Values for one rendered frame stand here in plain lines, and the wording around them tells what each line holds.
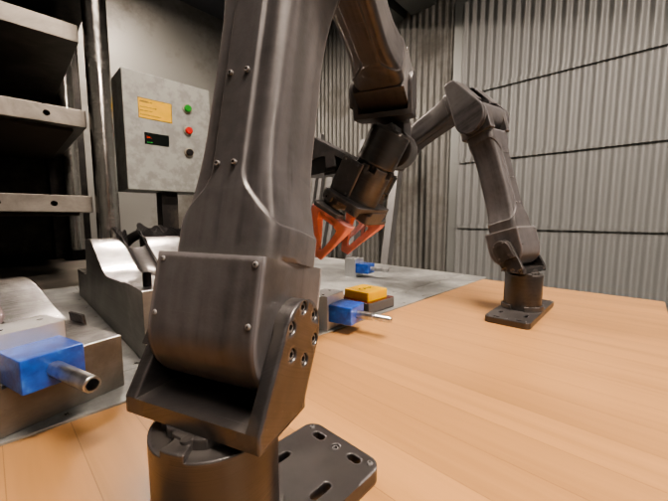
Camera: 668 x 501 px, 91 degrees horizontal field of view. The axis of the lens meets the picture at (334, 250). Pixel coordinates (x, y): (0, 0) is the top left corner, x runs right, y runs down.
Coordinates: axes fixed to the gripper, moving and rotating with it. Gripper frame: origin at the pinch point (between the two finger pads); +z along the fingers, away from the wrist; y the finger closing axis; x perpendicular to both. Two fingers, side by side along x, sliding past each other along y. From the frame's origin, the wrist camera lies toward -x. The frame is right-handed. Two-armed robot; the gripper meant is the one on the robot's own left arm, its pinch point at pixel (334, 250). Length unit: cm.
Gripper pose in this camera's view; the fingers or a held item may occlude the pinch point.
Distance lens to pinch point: 52.1
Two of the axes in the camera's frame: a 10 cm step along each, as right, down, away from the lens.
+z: -4.1, 8.4, 3.6
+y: -5.4, 0.9, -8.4
